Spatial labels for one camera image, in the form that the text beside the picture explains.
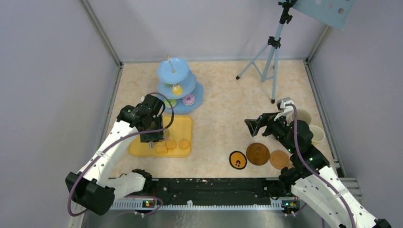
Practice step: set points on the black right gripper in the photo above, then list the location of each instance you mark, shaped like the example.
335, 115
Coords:
267, 118

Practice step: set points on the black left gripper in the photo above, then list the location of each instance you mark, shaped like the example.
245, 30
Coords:
157, 135

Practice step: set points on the green glazed donut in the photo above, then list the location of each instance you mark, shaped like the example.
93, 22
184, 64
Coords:
170, 103

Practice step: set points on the purple donut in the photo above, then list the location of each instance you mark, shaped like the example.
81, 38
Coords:
188, 100

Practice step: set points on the yellow cupcake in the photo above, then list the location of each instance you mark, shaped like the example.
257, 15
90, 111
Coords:
177, 89

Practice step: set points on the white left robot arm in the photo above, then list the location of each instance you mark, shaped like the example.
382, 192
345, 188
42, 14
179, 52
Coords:
92, 187

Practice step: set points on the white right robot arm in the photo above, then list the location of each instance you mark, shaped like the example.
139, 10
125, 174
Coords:
312, 178

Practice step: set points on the round orange cookie left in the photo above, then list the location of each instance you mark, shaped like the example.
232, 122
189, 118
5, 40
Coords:
171, 144

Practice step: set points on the dark brown wooden saucer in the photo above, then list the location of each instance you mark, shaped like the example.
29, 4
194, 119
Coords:
257, 154

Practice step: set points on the yellow serving tray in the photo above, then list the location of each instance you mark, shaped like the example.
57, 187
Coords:
180, 129

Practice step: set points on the cream cup rear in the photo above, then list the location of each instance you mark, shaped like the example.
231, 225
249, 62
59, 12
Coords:
304, 115

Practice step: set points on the cream cup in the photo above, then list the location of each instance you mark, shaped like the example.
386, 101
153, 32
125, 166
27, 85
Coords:
304, 115
318, 134

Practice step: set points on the light brown wooden coaster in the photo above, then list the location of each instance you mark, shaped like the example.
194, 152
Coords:
279, 159

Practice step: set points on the black and yellow round coaster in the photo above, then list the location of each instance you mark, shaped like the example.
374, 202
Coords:
238, 160

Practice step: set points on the cream cup front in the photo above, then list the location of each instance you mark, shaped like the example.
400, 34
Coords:
318, 134

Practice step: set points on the light blue tripod stand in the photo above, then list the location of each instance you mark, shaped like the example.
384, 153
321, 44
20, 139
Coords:
274, 42

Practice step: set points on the blue three-tier cake stand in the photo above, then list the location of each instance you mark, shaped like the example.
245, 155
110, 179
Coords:
177, 71

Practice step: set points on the light blue perforated panel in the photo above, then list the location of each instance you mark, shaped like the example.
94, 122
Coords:
333, 13

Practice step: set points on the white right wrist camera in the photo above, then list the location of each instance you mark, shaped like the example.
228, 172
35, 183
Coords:
285, 105

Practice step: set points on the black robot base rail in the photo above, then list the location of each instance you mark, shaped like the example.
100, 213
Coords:
170, 188

